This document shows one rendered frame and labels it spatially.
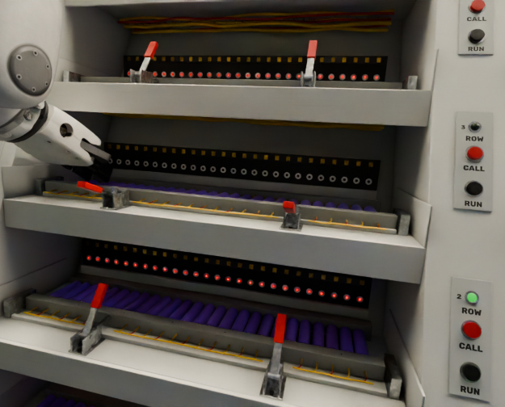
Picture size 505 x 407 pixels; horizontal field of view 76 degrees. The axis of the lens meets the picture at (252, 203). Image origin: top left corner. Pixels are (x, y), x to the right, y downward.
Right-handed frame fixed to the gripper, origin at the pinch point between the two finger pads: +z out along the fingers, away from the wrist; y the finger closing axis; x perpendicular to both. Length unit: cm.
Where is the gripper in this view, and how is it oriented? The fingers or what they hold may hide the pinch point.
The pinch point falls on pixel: (93, 169)
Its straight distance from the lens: 63.2
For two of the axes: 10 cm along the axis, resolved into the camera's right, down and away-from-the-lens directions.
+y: -9.7, -1.0, 2.2
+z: 1.7, 3.5, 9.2
